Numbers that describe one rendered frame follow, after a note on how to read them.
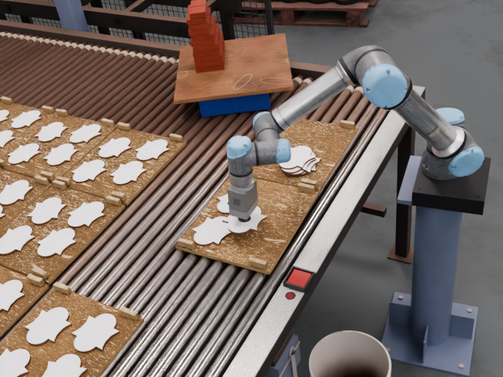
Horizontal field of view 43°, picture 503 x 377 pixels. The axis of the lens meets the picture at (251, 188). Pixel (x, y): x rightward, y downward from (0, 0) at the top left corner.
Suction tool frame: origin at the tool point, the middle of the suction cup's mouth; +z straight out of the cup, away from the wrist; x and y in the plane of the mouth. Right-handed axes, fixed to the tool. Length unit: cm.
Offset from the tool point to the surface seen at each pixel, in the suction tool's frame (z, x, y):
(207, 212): 4.8, -17.1, -4.1
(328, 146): 1, 9, -53
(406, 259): 90, 35, -98
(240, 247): 4.5, 2.1, 7.7
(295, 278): 4.5, 24.1, 13.6
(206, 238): 4.3, -10.1, 8.4
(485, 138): 83, 50, -213
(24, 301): 10, -52, 53
